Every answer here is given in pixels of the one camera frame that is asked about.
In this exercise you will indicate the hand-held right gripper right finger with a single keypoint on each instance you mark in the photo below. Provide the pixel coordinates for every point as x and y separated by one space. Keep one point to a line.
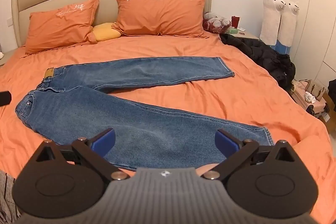
225 143

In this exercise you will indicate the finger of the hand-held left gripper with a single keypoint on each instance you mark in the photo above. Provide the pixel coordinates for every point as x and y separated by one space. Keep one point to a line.
4 98

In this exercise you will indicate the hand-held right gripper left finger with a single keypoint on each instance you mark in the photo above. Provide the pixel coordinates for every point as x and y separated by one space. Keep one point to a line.
103 142

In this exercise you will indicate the blue denim pants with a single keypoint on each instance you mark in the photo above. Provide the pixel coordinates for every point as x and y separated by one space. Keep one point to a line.
157 129

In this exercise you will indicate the beige nightstand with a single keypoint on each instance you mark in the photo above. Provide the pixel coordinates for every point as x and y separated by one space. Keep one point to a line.
249 35
5 59

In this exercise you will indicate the bed with orange sheet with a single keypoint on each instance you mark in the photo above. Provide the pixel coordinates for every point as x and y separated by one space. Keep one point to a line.
249 98

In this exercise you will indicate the orange embroidered pillow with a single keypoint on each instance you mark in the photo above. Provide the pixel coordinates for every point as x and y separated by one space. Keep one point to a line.
160 15
57 26

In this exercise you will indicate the striped rug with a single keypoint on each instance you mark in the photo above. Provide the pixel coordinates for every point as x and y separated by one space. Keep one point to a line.
6 192

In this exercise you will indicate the white crumpled cloth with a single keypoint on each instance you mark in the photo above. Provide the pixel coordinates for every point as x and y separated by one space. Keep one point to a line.
310 98

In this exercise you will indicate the black jacket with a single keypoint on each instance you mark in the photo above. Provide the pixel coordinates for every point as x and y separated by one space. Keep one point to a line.
262 54

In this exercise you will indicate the pink suitcase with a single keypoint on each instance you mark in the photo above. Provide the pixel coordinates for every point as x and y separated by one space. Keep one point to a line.
319 107

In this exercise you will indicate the beige handbag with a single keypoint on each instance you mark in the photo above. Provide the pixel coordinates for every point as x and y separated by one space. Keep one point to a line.
313 87

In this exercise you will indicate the small yellow pillow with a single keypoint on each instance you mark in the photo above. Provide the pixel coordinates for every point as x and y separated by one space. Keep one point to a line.
106 32

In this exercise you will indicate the light blue box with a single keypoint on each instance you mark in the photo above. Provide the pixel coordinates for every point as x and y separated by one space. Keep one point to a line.
284 48

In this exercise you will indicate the green box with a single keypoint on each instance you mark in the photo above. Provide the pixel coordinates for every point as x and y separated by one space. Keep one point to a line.
232 30

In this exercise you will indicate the grey and red plush toy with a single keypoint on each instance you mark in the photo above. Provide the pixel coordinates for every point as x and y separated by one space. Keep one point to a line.
215 22

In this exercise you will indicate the red cup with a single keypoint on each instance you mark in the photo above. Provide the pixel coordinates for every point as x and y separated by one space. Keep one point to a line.
235 21

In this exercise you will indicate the white alpaca plush pillow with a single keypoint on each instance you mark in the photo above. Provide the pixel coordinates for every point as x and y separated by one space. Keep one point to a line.
271 16
290 22

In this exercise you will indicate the white wardrobe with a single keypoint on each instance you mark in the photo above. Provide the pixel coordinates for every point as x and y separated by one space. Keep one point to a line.
309 16

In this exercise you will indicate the white wall socket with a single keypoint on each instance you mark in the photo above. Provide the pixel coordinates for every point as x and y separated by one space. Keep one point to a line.
9 22

